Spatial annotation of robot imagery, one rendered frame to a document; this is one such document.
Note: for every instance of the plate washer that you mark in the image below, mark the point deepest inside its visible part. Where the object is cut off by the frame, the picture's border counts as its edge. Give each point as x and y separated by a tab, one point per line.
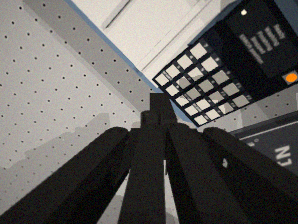
212	57

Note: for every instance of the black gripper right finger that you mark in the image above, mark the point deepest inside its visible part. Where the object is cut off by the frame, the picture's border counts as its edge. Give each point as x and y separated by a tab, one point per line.
266	191

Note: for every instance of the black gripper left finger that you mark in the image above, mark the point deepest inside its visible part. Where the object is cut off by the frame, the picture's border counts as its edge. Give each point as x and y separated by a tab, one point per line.
80	190

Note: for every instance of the grey perforated base plate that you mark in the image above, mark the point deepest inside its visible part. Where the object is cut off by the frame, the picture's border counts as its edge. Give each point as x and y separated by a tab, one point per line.
62	86

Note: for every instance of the dark grey rectangular frame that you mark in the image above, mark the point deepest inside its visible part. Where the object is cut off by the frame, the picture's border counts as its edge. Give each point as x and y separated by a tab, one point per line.
278	140

